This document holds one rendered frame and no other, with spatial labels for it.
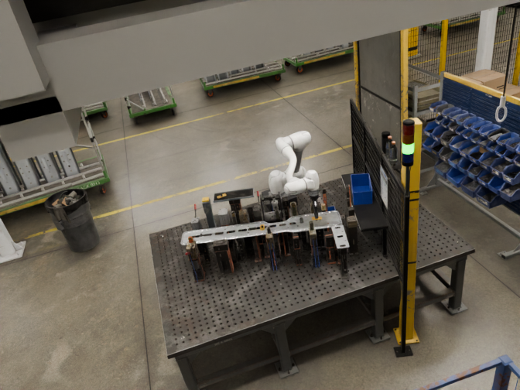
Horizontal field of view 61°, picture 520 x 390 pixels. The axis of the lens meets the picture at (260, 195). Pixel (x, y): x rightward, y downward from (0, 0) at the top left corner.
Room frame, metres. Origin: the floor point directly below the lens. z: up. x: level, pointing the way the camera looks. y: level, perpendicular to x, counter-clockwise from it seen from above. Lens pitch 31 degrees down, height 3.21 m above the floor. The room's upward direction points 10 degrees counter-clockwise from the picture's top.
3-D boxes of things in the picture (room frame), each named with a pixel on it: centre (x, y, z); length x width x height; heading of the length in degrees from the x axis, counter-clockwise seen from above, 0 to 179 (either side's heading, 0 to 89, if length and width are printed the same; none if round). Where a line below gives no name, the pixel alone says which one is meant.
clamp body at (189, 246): (2.97, 0.63, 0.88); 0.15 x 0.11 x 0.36; 176
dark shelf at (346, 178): (3.24, -0.88, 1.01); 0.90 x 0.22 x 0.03; 176
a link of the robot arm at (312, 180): (3.07, -0.42, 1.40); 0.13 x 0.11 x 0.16; 107
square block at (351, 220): (2.93, -0.70, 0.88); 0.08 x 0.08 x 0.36; 86
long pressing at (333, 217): (3.10, 0.05, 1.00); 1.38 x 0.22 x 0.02; 86
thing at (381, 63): (5.46, -1.76, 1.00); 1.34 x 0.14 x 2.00; 12
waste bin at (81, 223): (4.86, 2.35, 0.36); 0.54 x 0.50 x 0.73; 12
